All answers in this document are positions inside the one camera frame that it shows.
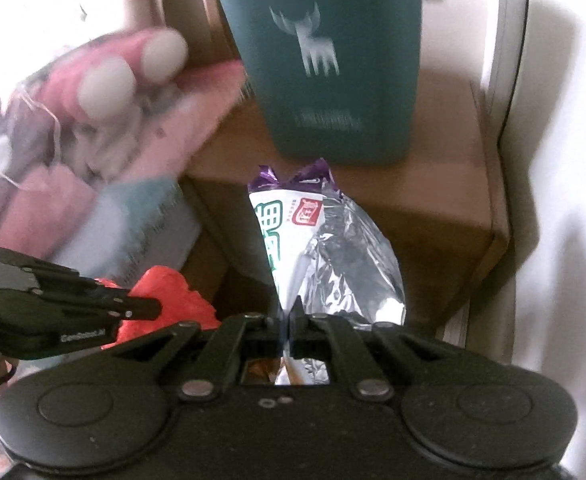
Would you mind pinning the pink cloth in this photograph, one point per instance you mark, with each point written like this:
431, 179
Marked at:
48, 200

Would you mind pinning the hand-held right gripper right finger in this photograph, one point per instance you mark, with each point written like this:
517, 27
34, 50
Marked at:
303, 332

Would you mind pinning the white door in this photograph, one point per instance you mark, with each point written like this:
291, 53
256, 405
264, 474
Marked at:
563, 160

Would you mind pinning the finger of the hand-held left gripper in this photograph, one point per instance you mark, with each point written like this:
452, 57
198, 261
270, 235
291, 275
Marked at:
18, 259
103, 300

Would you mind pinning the wooden headboard post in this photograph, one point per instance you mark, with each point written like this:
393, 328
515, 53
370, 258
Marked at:
218, 30

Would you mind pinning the red-orange wrapper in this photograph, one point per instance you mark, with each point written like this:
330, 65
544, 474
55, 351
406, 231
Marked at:
173, 295

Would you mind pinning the grey door frame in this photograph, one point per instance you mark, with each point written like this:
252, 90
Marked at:
510, 35

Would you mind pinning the patterned pink blanket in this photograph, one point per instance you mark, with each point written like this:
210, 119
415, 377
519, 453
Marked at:
203, 95

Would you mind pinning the silver foil snack bag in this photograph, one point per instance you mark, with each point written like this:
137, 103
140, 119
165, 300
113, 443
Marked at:
343, 255

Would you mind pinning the pink plush toy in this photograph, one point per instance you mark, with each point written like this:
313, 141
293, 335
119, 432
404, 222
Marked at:
123, 55

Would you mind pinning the wooden nightstand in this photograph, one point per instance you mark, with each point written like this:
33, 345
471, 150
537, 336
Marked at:
423, 195

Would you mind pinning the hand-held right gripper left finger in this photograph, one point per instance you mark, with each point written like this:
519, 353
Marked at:
278, 332

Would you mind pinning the teal bin with deer print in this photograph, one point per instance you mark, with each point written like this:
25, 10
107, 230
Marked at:
323, 20

